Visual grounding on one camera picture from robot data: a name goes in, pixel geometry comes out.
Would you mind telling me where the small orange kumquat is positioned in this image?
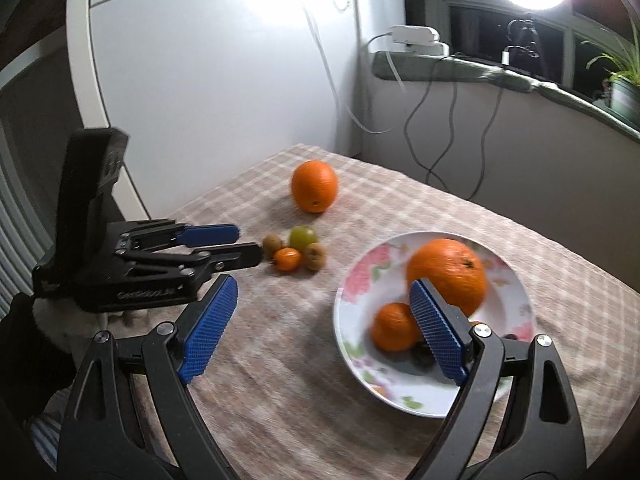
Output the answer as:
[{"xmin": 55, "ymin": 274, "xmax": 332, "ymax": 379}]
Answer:
[{"xmin": 272, "ymin": 247, "xmax": 303, "ymax": 273}]

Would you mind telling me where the black tripod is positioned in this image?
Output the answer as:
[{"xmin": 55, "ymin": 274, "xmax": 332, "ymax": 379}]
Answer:
[{"xmin": 502, "ymin": 12, "xmax": 548, "ymax": 83}]

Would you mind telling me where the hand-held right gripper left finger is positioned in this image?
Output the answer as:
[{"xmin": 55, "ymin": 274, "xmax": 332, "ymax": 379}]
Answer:
[{"xmin": 57, "ymin": 274, "xmax": 240, "ymax": 480}]

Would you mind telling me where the small green jujube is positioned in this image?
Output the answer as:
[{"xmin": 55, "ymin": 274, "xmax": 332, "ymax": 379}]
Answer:
[{"xmin": 289, "ymin": 226, "xmax": 318, "ymax": 252}]

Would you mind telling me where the white cabinet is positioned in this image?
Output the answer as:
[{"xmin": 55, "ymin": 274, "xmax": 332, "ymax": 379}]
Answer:
[{"xmin": 65, "ymin": 0, "xmax": 366, "ymax": 221}]

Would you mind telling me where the short white cable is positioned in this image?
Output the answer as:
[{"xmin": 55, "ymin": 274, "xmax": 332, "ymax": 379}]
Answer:
[{"xmin": 367, "ymin": 32, "xmax": 407, "ymax": 93}]

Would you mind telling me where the black ring light cable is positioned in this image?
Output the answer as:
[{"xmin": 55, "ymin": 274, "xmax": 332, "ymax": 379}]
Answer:
[{"xmin": 465, "ymin": 46, "xmax": 531, "ymax": 201}]

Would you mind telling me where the white slatted panel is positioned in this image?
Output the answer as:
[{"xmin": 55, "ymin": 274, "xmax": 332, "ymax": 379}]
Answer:
[{"xmin": 0, "ymin": 120, "xmax": 57, "ymax": 286}]

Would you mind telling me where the long white cable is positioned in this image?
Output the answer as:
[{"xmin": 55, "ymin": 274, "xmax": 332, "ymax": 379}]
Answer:
[{"xmin": 304, "ymin": 2, "xmax": 397, "ymax": 135}]

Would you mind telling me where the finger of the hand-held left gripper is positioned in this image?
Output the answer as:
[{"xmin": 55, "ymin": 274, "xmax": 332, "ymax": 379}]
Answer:
[
  {"xmin": 116, "ymin": 218, "xmax": 241, "ymax": 250},
  {"xmin": 117, "ymin": 241, "xmax": 264, "ymax": 275}
]

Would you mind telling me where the large smooth orange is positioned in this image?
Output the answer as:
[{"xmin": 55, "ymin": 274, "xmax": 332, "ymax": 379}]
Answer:
[{"xmin": 291, "ymin": 160, "xmax": 340, "ymax": 214}]

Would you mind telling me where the black power cable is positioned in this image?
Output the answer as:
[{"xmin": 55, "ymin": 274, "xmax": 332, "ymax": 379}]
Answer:
[
  {"xmin": 404, "ymin": 55, "xmax": 451, "ymax": 192},
  {"xmin": 425, "ymin": 55, "xmax": 459, "ymax": 181}
]

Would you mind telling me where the potted spider plant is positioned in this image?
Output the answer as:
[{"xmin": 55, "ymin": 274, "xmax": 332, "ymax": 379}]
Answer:
[{"xmin": 582, "ymin": 20, "xmax": 640, "ymax": 128}]

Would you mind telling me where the white power strip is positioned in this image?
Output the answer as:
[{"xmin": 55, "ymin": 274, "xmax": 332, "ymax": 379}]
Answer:
[{"xmin": 389, "ymin": 25, "xmax": 451, "ymax": 57}]

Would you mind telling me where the striped cloth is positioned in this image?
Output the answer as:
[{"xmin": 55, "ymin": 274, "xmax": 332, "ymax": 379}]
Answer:
[{"xmin": 27, "ymin": 407, "xmax": 68, "ymax": 471}]

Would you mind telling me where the beige plaid tablecloth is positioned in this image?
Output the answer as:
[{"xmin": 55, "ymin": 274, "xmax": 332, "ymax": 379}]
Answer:
[{"xmin": 100, "ymin": 143, "xmax": 640, "ymax": 480}]

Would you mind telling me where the white floral plate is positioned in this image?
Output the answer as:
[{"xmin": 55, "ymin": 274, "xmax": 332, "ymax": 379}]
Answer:
[{"xmin": 333, "ymin": 231, "xmax": 537, "ymax": 419}]

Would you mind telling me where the white window frame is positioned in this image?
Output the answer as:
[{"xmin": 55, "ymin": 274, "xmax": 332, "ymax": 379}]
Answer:
[{"xmin": 400, "ymin": 0, "xmax": 640, "ymax": 96}]

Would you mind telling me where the large tangerine with stem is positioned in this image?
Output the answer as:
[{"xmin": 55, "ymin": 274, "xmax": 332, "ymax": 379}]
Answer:
[{"xmin": 406, "ymin": 238, "xmax": 487, "ymax": 318}]

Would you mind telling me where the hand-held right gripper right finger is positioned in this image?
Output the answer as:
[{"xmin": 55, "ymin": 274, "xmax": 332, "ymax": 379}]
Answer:
[{"xmin": 400, "ymin": 278, "xmax": 587, "ymax": 480}]

